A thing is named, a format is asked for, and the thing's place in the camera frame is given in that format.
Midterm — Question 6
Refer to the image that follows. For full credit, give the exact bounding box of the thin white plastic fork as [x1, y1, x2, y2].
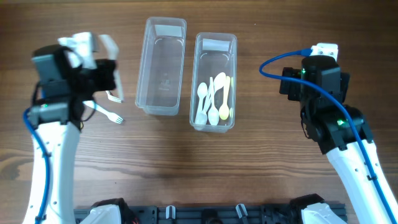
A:
[106, 91, 123, 103]

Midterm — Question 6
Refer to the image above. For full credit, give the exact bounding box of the wide-handled white plastic fork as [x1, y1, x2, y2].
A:
[83, 101, 124, 124]

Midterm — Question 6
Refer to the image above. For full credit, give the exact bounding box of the cream yellow plastic spoon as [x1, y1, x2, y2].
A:
[219, 76, 231, 120]

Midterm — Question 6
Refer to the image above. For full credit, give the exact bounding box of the white spoon pointing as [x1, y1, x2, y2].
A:
[208, 91, 220, 126]

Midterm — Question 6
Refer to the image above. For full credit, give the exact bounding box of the wide-handled white plastic spoon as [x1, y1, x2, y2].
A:
[195, 82, 208, 124]

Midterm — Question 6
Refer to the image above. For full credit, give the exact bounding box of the thin-handled white spoon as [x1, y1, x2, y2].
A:
[197, 77, 214, 124]

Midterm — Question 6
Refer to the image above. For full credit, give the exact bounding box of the curved white plastic fork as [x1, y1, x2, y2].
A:
[99, 34, 124, 101]

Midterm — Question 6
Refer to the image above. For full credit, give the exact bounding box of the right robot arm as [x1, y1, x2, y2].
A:
[279, 55, 397, 223]

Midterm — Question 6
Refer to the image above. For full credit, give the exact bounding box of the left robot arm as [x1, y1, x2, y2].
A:
[23, 44, 116, 223]

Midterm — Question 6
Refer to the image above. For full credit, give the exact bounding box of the left clear plastic container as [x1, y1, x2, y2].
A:
[135, 17, 187, 116]

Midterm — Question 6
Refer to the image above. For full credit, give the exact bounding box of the clear plastic container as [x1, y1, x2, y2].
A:
[190, 32, 237, 133]
[135, 17, 187, 116]

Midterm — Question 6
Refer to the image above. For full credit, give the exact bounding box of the right clear plastic container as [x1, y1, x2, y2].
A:
[190, 32, 237, 133]

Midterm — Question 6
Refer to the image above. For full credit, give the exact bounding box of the right blue cable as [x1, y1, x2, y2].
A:
[258, 48, 398, 224]

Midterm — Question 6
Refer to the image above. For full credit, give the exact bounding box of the blue cable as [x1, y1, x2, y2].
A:
[258, 48, 398, 224]
[22, 107, 52, 224]

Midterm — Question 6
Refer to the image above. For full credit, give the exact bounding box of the left blue cable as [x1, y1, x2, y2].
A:
[22, 107, 52, 224]

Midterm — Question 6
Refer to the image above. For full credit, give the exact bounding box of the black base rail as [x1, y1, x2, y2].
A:
[73, 202, 348, 224]

